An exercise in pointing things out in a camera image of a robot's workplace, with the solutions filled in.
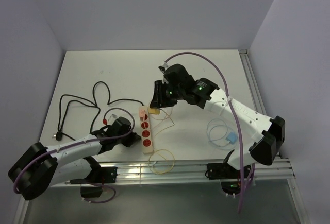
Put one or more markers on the yellow charger plug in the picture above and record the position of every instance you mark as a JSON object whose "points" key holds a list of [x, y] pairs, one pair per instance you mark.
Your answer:
{"points": [[154, 111]]}

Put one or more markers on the aluminium front rail frame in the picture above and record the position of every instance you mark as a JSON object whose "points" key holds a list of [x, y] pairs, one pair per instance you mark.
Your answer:
{"points": [[143, 173]]}

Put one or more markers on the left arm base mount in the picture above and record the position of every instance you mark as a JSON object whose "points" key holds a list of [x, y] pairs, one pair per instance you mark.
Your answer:
{"points": [[97, 180]]}

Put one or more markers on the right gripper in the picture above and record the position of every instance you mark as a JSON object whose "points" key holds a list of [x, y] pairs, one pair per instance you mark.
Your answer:
{"points": [[158, 100]]}

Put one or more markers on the pink charger plug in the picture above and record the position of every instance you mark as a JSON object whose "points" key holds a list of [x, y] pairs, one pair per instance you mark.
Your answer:
{"points": [[143, 114]]}

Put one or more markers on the aluminium right side rail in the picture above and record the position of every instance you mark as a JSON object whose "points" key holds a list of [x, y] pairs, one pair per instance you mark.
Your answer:
{"points": [[255, 93]]}

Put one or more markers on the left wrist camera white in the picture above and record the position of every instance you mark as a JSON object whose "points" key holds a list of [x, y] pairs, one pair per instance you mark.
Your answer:
{"points": [[109, 120]]}

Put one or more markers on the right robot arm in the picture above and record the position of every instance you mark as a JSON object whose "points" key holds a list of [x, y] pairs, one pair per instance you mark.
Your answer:
{"points": [[267, 134]]}

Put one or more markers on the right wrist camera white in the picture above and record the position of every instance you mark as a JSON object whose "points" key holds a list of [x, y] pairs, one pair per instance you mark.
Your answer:
{"points": [[163, 67]]}

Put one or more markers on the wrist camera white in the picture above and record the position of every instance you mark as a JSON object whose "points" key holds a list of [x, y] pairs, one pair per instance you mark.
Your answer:
{"points": [[163, 67], [109, 120]]}

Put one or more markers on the beige red power strip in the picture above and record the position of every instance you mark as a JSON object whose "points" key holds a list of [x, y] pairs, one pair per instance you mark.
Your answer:
{"points": [[146, 134]]}

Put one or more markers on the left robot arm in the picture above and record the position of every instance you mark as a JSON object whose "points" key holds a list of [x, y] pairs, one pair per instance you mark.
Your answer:
{"points": [[43, 166]]}

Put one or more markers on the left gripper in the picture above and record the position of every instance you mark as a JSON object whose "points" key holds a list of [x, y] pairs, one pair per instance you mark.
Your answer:
{"points": [[132, 138]]}

